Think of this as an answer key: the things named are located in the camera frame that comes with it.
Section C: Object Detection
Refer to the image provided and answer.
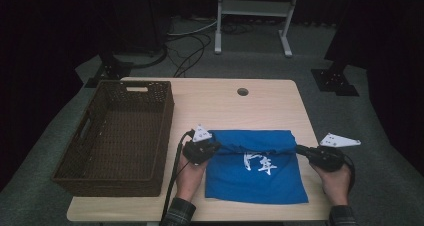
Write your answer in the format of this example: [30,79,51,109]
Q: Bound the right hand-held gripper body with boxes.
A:
[308,132,362,173]

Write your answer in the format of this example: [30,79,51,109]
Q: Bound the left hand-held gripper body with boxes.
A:
[182,124,218,165]

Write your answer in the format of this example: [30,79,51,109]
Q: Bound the blue printed t-shirt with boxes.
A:
[204,129,309,205]

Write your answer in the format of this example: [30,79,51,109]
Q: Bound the brown wicker basket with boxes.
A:
[51,79,175,198]

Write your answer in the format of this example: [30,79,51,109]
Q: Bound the person's right hand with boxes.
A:
[309,164,351,207]

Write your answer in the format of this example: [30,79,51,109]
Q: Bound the person's left hand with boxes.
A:
[175,152,209,203]

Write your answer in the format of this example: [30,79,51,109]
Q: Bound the black stand base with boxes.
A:
[84,52,135,89]
[310,67,360,97]

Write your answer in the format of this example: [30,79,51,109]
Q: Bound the white metal stand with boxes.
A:
[214,0,302,58]

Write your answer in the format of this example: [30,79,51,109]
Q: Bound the right hand-held gripper black cable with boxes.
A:
[342,154,356,192]

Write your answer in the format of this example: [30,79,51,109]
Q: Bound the hand-held gripper black cable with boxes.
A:
[342,154,356,192]
[160,130,195,222]

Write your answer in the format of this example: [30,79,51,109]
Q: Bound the left hand-held gripper black cable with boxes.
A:
[160,130,195,222]

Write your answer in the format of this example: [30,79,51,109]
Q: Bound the thin black floor cable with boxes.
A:
[172,33,213,79]

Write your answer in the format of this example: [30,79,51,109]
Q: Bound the thick black floor cable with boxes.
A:
[132,44,169,70]

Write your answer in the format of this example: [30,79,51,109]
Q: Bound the grey floor cable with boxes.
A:
[166,19,219,38]

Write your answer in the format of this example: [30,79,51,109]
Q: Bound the tangled black floor cables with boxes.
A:
[220,20,255,36]

